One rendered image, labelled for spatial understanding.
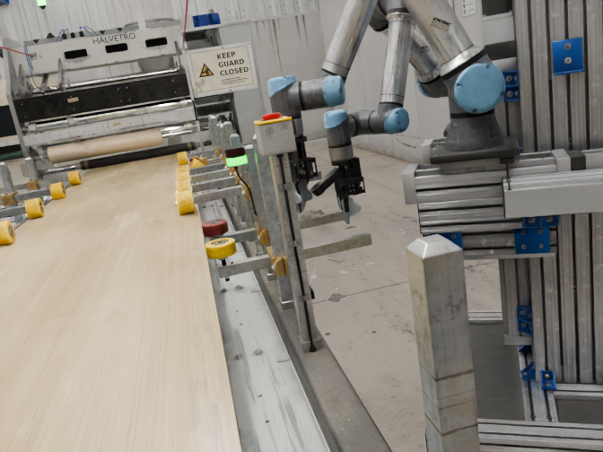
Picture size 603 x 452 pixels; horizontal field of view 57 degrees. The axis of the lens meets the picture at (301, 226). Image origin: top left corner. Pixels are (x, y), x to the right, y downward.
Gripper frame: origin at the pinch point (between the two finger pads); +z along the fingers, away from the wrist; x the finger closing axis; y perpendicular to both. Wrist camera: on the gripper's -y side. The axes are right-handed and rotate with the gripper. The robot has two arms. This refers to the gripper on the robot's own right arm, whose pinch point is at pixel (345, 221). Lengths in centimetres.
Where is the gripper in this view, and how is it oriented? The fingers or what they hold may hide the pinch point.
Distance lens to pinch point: 181.5
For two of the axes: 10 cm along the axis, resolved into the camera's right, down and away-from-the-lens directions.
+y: 9.6, -2.2, 1.6
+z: 1.7, 9.5, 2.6
